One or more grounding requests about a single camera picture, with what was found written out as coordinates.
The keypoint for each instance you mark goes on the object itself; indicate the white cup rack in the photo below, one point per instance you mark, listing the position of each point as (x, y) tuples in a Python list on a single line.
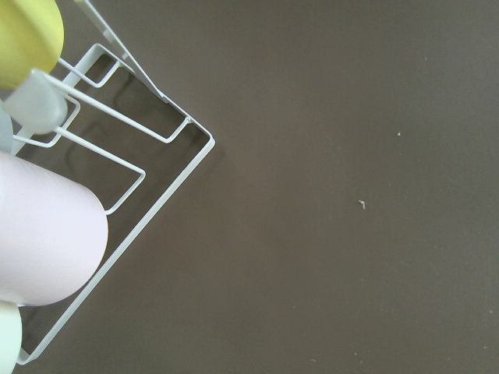
[(153, 129)]

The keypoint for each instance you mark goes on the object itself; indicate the pink cup in rack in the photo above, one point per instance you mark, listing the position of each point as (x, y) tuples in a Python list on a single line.
[(54, 234)]

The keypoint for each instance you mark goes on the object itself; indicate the yellow cup in rack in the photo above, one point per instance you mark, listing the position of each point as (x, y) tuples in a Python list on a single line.
[(32, 37)]

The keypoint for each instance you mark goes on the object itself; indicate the white cup in rack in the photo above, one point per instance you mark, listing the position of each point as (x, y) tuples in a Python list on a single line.
[(11, 336)]

